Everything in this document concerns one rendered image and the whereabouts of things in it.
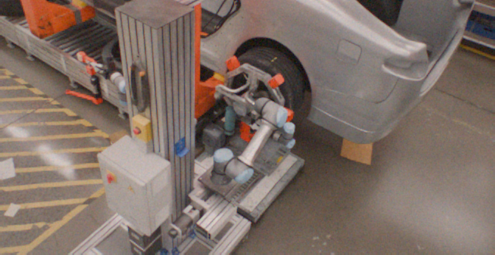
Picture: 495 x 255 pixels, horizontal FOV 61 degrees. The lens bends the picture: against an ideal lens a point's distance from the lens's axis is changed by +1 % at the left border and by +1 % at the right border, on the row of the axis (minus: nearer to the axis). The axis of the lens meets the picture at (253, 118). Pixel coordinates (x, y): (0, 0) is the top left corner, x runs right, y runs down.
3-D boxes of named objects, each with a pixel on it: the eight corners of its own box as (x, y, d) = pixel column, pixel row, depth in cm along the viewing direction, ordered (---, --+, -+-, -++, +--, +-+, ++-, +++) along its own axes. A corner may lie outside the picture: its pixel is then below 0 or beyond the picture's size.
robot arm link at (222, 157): (221, 157, 273) (222, 142, 264) (236, 167, 268) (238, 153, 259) (208, 166, 266) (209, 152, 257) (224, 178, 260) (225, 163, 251)
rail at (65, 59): (191, 140, 386) (191, 122, 371) (183, 145, 379) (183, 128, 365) (25, 40, 477) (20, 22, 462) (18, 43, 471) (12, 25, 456)
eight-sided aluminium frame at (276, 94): (278, 135, 343) (288, 83, 307) (273, 139, 339) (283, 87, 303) (226, 107, 363) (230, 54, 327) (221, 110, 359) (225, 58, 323)
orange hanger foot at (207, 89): (235, 89, 392) (238, 59, 369) (199, 117, 358) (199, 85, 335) (222, 82, 398) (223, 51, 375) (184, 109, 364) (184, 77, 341)
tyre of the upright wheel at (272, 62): (320, 100, 331) (273, 31, 323) (306, 115, 315) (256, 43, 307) (270, 124, 380) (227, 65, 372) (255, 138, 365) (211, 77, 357)
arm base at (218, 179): (223, 189, 266) (224, 179, 259) (205, 177, 271) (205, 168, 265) (237, 175, 276) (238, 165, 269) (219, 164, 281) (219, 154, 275)
